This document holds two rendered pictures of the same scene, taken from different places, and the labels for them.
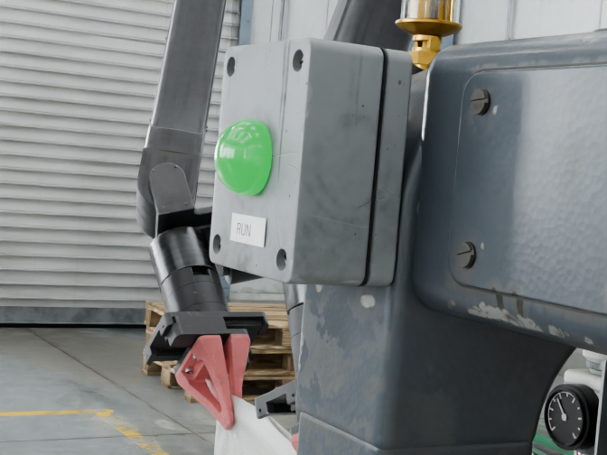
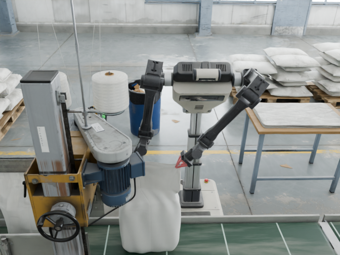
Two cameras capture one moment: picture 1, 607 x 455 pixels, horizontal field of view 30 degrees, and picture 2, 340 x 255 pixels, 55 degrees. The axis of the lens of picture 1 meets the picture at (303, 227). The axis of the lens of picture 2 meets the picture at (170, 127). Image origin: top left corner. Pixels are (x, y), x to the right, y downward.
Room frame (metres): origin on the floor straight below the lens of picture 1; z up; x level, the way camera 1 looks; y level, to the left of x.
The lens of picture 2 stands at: (1.63, -1.39, 2.20)
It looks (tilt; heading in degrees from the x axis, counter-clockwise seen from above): 29 degrees down; 116
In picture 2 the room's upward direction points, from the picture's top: 1 degrees clockwise
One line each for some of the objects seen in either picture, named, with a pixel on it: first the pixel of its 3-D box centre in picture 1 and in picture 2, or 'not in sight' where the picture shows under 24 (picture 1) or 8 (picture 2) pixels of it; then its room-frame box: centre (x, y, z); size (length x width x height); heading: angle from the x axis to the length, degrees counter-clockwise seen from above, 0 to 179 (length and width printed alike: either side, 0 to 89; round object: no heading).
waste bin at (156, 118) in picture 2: not in sight; (144, 108); (-0.38, 1.95, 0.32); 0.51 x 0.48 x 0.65; 119
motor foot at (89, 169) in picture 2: not in sight; (94, 172); (0.79, -0.44, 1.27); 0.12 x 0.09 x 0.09; 119
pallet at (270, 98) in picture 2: not in sight; (265, 91); (0.80, 3.97, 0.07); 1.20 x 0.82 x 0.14; 27
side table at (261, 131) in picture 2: not in sight; (290, 147); (1.49, 1.78, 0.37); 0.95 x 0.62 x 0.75; 29
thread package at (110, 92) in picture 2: not in sight; (110, 91); (0.76, -0.25, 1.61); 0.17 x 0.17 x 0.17
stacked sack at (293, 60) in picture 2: not in sight; (294, 60); (1.17, 3.89, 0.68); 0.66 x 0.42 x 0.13; 26
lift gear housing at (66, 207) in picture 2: not in sight; (62, 214); (0.73, -0.62, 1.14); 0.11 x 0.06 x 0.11; 29
